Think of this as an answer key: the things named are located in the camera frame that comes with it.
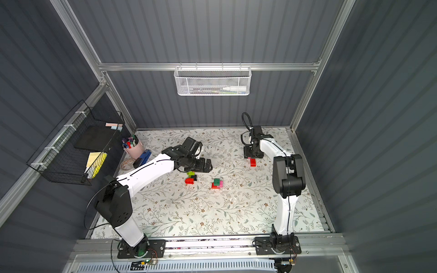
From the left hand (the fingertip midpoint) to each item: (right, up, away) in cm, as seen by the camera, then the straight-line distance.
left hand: (204, 167), depth 85 cm
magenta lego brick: (+9, -9, +5) cm, 14 cm away
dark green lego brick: (+6, -8, +4) cm, 11 cm away
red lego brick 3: (+28, 0, +17) cm, 33 cm away
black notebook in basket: (-50, +15, -8) cm, 53 cm away
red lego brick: (-9, -9, +8) cm, 15 cm away
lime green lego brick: (-10, -5, +11) cm, 16 cm away
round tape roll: (-49, 0, +17) cm, 52 cm away
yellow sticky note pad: (-38, +5, -23) cm, 45 cm away
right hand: (+27, +6, +15) cm, 31 cm away
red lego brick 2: (+4, -12, +6) cm, 14 cm away
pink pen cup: (-43, +10, +11) cm, 45 cm away
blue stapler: (-40, +2, +18) cm, 43 cm away
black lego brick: (-7, -7, +9) cm, 13 cm away
